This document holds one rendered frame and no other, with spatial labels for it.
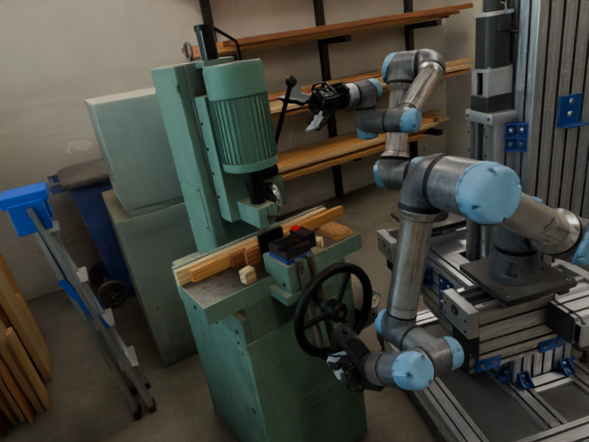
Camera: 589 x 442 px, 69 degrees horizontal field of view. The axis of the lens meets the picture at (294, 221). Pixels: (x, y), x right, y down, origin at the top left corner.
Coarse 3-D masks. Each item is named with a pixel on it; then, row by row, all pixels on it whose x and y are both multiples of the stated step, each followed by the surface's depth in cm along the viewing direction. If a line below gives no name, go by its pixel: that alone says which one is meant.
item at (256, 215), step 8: (240, 200) 146; (248, 200) 144; (240, 208) 145; (248, 208) 140; (256, 208) 136; (264, 208) 136; (272, 208) 138; (240, 216) 147; (248, 216) 142; (256, 216) 137; (264, 216) 137; (256, 224) 139; (264, 224) 138; (272, 224) 140
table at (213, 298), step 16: (336, 240) 145; (352, 240) 147; (336, 256) 144; (224, 272) 136; (256, 272) 133; (192, 288) 130; (208, 288) 129; (224, 288) 127; (240, 288) 126; (256, 288) 128; (272, 288) 129; (192, 304) 127; (208, 304) 120; (224, 304) 123; (240, 304) 126; (288, 304) 124; (208, 320) 121
